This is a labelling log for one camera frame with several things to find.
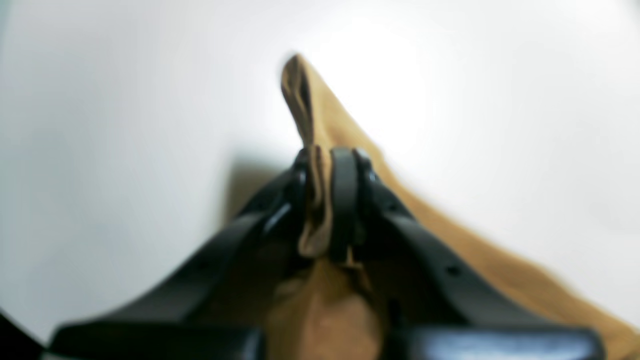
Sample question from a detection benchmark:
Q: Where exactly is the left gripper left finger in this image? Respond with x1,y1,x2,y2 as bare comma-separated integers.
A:
47,149,309,360

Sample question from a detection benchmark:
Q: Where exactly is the brown t-shirt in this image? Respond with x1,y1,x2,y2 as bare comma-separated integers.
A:
266,54,639,360

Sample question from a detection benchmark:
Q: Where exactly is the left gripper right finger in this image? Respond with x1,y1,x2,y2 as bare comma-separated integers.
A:
328,147,606,360

